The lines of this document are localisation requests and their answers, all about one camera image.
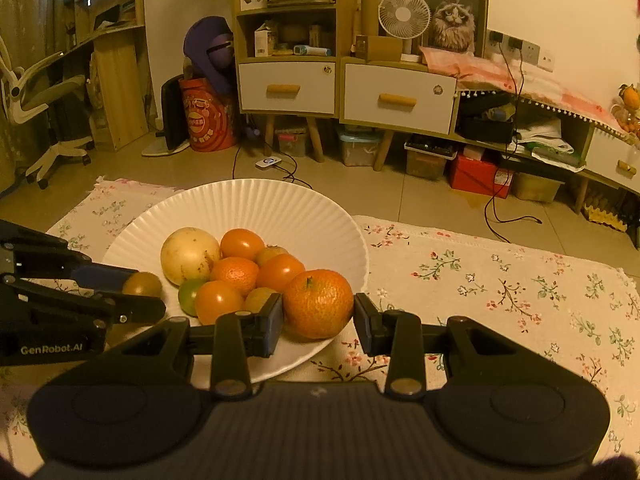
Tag red box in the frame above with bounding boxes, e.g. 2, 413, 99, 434
447, 152, 515, 200

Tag black cable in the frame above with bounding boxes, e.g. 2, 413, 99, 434
232, 145, 313, 188
482, 35, 543, 226

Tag long low wooden cabinet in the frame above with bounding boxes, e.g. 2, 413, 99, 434
452, 85, 640, 213

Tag storage box under black device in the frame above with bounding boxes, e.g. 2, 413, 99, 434
405, 152, 446, 181

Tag small white carton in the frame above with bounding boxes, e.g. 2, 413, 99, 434
253, 22, 276, 57

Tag pink cloth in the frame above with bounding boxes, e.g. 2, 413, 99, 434
419, 45, 626, 133

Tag small brown-green round fruit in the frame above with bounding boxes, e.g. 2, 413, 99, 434
244, 286, 278, 313
255, 245, 290, 267
122, 271, 162, 298

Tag curtain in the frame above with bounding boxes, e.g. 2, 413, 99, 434
0, 0, 66, 196

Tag yellow egg tray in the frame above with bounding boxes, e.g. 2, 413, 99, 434
582, 200, 628, 233

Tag small clear storage box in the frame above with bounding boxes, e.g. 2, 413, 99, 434
275, 127, 308, 158

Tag clear plastic storage box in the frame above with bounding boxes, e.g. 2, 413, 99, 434
512, 172, 563, 204

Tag brown cardboard box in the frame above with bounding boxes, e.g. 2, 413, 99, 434
354, 35, 403, 61

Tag framed cat picture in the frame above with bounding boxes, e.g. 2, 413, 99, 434
415, 0, 490, 58

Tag black bag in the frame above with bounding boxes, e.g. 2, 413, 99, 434
460, 110, 516, 143

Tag purple plush toy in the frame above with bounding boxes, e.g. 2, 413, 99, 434
182, 16, 236, 96

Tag clear storage box blue lid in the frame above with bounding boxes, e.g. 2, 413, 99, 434
337, 127, 381, 167

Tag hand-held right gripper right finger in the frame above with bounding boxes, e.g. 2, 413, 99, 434
352, 292, 521, 396

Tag small smooth orange fruit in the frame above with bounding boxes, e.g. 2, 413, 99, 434
194, 280, 246, 326
256, 253, 307, 293
220, 228, 266, 261

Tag cardboard tube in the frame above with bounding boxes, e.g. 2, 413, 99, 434
360, 0, 381, 41

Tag white ribbed plate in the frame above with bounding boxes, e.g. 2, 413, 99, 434
100, 178, 370, 385

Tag red printed barrel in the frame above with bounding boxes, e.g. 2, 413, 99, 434
179, 76, 240, 152

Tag black flat device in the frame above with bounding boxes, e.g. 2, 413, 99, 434
404, 135, 458, 158

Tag small green round fruit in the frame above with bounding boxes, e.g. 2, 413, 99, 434
178, 278, 211, 317

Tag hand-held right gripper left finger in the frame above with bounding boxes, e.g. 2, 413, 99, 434
120, 292, 286, 397

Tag black panel with white base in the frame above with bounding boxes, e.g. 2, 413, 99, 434
141, 74, 192, 157

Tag large pale yellow round fruit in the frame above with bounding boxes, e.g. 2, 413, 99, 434
160, 226, 222, 287

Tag orange mandarin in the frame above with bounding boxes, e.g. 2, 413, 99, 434
282, 269, 355, 340
210, 256, 260, 297

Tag tall wooden shelf cabinet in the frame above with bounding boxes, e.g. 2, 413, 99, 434
232, 0, 343, 161

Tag pile of papers and bags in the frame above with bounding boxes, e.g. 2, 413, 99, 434
515, 120, 576, 166

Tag fruit basket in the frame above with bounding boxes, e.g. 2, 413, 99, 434
611, 82, 640, 136

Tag wooden desk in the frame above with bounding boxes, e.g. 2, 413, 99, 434
65, 0, 151, 153

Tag floral tablecloth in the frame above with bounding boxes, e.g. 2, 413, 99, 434
0, 176, 640, 480

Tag wooden cabinet with white drawer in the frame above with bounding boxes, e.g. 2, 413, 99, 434
339, 55, 461, 171

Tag white office chair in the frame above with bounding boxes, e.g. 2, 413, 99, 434
0, 35, 93, 191

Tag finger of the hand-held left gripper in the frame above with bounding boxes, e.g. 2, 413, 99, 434
0, 220, 140, 288
0, 274, 167, 329

